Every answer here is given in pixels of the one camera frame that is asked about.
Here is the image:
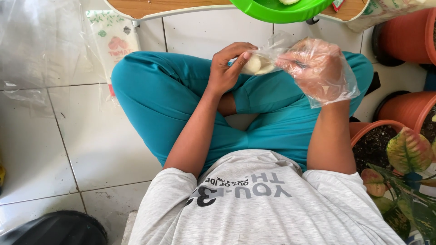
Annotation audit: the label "small clear plastic bag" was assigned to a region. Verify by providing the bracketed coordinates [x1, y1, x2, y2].
[239, 31, 302, 76]

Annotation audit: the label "pack of printed plastic bags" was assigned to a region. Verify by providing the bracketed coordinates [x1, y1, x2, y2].
[85, 10, 141, 97]

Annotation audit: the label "person's right hand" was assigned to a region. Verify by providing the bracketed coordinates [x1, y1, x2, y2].
[274, 37, 360, 109]

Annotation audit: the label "green plastic bowl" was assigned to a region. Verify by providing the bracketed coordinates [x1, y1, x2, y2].
[229, 0, 335, 24]

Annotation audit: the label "variegated leafy plant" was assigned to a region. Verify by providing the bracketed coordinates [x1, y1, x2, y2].
[360, 115, 436, 245]

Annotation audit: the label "black pot saucer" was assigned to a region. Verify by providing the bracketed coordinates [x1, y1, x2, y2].
[372, 90, 412, 122]
[371, 22, 406, 67]

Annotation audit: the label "large clear plastic sheet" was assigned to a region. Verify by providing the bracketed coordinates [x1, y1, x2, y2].
[0, 0, 103, 118]

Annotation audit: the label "white printed sack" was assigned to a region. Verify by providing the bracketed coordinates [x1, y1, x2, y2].
[346, 0, 436, 33]

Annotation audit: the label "person's teal trousers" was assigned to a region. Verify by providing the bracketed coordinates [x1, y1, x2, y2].
[111, 51, 374, 177]

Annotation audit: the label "person's grey printed shirt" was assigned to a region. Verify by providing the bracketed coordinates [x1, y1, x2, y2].
[128, 150, 406, 245]

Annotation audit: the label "black round object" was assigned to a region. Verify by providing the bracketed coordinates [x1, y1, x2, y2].
[0, 210, 108, 245]

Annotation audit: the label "small wooden folding table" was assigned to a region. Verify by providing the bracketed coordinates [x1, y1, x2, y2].
[104, 0, 371, 27]

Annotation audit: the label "orange flower pot with soil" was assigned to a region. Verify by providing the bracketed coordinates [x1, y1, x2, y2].
[349, 119, 406, 175]

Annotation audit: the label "person's left hand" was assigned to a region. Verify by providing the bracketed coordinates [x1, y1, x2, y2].
[206, 42, 259, 98]

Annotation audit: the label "white dough pieces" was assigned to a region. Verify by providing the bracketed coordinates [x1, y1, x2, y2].
[240, 54, 276, 76]

